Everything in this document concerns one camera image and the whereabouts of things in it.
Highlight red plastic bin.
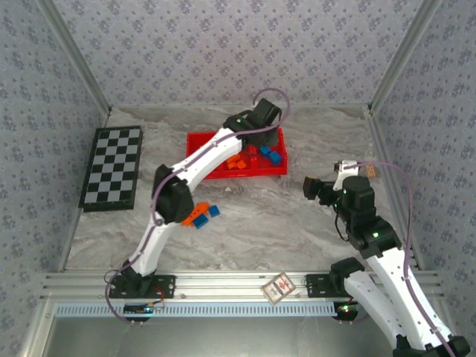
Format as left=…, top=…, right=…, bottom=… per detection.
left=185, top=132, right=224, bottom=181
left=221, top=148, right=257, bottom=179
left=252, top=127, right=290, bottom=176

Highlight orange long holed lego plate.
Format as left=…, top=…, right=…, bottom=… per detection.
left=181, top=202, right=210, bottom=228

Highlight small playing card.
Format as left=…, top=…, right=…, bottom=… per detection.
left=261, top=271, right=297, bottom=306

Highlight small circuit board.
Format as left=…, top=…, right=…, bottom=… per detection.
left=124, top=303, right=164, bottom=315
left=336, top=303, right=364, bottom=317

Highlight black grey chessboard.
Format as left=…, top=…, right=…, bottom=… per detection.
left=77, top=125, right=144, bottom=213

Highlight grey metal panel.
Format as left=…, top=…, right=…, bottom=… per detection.
left=46, top=315, right=401, bottom=357

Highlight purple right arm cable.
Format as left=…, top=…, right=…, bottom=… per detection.
left=344, top=160, right=458, bottom=357

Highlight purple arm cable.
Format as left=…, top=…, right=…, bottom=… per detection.
left=344, top=160, right=458, bottom=357
left=105, top=88, right=291, bottom=327

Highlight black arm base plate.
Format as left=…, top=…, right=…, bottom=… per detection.
left=109, top=274, right=176, bottom=299
left=305, top=273, right=345, bottom=299

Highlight wide aluminium frame rail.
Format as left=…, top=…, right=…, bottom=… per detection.
left=39, top=270, right=446, bottom=303

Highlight blue slotted cable duct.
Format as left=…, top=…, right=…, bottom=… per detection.
left=55, top=300, right=345, bottom=319

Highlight aluminium frame post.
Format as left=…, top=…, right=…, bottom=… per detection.
left=35, top=0, right=113, bottom=115
left=367, top=0, right=444, bottom=112

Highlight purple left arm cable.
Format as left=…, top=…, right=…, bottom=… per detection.
left=105, top=88, right=291, bottom=327

